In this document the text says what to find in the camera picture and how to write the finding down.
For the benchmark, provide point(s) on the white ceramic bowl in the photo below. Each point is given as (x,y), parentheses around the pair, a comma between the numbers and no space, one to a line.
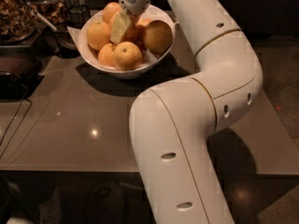
(152,12)

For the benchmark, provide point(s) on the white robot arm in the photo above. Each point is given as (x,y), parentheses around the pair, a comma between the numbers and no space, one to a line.
(171,122)

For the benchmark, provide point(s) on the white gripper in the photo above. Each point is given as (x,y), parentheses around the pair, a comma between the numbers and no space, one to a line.
(135,1)

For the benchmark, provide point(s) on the white handled utensil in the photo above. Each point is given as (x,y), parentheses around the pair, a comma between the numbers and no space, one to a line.
(40,17)

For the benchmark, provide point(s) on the right large orange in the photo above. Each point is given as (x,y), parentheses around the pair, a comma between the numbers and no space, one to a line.
(157,37)

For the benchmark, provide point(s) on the glass jar of dried snacks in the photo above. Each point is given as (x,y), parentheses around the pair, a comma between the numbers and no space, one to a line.
(17,21)

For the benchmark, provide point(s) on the black wire cup holder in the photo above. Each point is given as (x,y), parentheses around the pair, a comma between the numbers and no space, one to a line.
(77,17)

